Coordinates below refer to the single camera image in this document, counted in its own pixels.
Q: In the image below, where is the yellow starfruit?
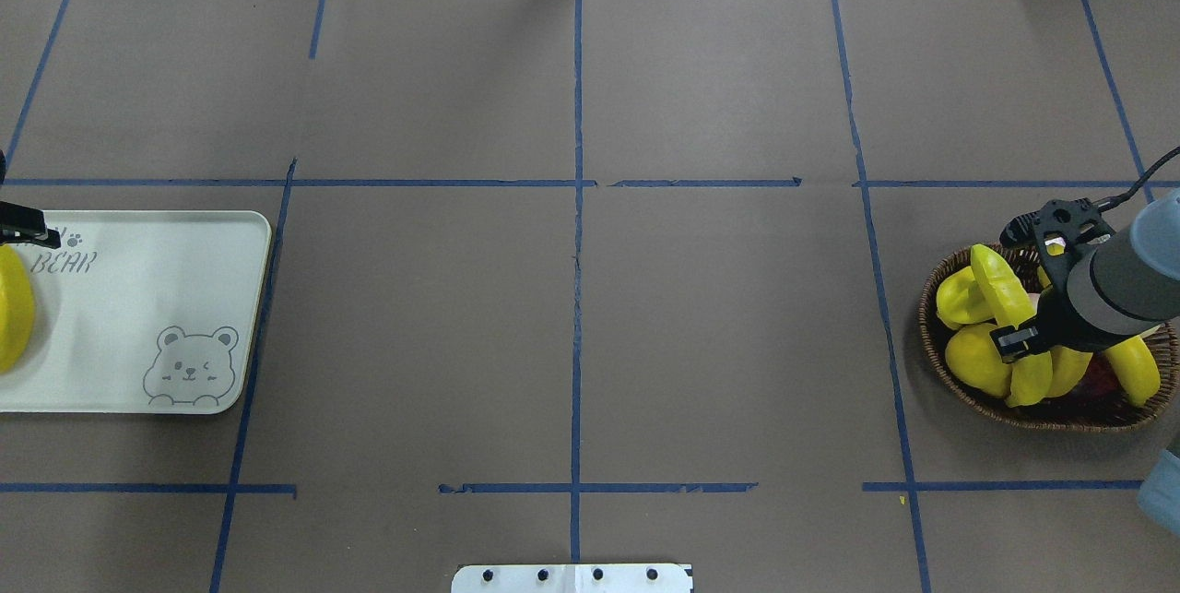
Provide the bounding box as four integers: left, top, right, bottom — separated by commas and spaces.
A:
935, 244, 1036, 331

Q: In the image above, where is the yellow banana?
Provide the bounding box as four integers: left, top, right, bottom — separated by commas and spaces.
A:
1, 245, 35, 374
1007, 345, 1094, 407
1100, 336, 1162, 408

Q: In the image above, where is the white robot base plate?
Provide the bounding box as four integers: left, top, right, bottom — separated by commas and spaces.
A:
450, 564, 695, 592

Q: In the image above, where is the wicker fruit basket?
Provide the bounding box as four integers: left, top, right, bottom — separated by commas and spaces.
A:
907, 248, 1176, 433

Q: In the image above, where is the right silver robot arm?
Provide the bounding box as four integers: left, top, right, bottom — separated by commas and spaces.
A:
992, 191, 1179, 362

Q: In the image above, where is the white Taiji Bear tray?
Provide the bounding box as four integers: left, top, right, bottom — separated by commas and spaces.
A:
1, 210, 273, 415

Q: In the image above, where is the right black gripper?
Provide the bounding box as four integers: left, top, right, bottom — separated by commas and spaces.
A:
990, 294, 1084, 363

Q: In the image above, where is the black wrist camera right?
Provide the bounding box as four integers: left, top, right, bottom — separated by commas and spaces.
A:
999, 198, 1115, 249

